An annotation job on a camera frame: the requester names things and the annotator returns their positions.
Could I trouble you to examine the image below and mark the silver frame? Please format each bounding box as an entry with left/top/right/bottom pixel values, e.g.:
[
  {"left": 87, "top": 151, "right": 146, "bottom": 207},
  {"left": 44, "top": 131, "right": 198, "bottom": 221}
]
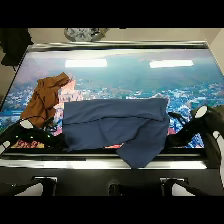
[{"left": 0, "top": 40, "right": 224, "bottom": 197}]

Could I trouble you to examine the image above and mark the heap of clothes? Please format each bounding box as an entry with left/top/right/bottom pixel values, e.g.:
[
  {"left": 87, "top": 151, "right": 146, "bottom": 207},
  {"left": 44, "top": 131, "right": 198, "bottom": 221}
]
[{"left": 64, "top": 28, "right": 108, "bottom": 43}]

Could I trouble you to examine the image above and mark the black garment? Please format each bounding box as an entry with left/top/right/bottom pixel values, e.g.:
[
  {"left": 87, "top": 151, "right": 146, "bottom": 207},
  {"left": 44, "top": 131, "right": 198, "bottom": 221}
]
[{"left": 0, "top": 28, "right": 34, "bottom": 67}]

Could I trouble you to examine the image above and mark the brown garment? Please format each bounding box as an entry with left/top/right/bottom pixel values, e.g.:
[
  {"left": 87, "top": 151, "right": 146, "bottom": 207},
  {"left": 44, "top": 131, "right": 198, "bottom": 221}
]
[{"left": 19, "top": 72, "right": 71, "bottom": 129}]

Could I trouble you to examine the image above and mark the blue shirt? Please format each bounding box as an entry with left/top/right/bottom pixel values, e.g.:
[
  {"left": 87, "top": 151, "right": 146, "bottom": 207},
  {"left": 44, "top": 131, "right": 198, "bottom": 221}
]
[{"left": 61, "top": 97, "right": 171, "bottom": 169}]

